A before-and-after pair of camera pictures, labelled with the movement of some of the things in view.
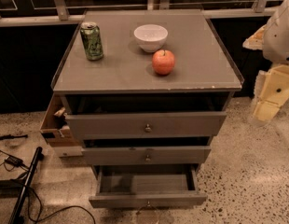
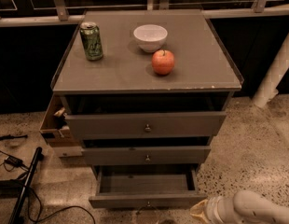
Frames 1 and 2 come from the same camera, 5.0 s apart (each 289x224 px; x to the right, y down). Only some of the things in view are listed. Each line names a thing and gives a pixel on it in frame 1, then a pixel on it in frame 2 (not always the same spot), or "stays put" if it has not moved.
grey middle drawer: [145, 155] stays put
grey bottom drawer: [147, 187] stays put
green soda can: [91, 38] stays put
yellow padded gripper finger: [266, 110] to [199, 209]
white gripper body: [280, 37] to [213, 208]
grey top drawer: [90, 127] stays put
